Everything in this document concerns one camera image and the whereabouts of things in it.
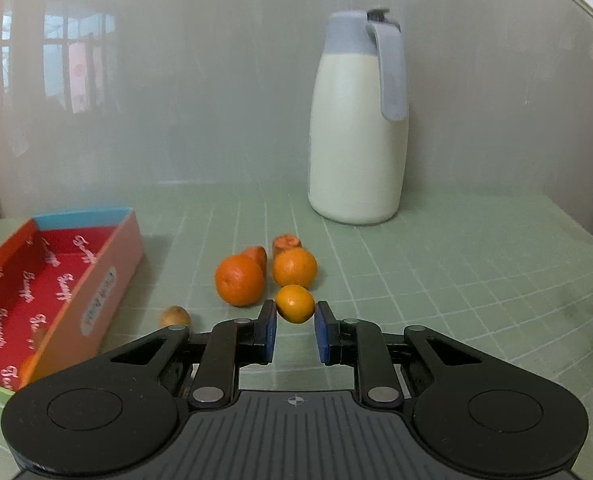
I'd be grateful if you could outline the large orange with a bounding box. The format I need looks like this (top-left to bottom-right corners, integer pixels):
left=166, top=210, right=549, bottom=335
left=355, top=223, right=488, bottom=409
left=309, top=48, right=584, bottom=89
left=215, top=254, right=266, bottom=308

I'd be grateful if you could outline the small brown nut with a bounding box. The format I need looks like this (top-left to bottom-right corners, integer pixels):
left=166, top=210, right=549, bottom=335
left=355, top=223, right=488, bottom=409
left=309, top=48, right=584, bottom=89
left=159, top=305, right=193, bottom=330

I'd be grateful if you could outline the red cardboard box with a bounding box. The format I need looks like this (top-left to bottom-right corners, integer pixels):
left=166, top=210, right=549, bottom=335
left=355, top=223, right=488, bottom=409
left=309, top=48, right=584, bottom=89
left=0, top=206, right=144, bottom=406

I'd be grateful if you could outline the carrot piece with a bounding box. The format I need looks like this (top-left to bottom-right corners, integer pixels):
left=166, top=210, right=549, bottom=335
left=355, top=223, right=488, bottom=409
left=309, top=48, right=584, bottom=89
left=241, top=245, right=268, bottom=271
left=272, top=234, right=302, bottom=256

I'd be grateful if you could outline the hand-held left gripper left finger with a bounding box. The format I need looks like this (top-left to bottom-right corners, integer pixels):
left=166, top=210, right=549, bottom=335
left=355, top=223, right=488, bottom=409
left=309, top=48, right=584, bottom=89
left=94, top=300, right=278, bottom=408

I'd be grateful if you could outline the green checked tablecloth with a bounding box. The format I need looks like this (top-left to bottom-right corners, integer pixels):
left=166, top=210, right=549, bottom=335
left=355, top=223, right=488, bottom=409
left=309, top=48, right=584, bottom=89
left=0, top=182, right=593, bottom=480

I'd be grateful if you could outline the white jug with grey lid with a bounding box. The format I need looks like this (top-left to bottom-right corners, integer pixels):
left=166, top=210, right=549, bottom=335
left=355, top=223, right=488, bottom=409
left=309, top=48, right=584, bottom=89
left=307, top=8, right=409, bottom=225

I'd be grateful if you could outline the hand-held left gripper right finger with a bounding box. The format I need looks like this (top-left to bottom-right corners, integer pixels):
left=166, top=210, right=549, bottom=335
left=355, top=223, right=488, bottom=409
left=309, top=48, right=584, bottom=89
left=315, top=301, right=497, bottom=407

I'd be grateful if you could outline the small orange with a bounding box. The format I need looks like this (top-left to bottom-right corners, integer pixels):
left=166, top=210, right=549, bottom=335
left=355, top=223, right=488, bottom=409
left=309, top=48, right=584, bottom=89
left=275, top=284, right=315, bottom=324

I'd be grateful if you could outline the medium orange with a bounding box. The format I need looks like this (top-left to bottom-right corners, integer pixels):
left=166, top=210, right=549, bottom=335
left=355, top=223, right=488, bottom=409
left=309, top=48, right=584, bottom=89
left=272, top=248, right=318, bottom=289

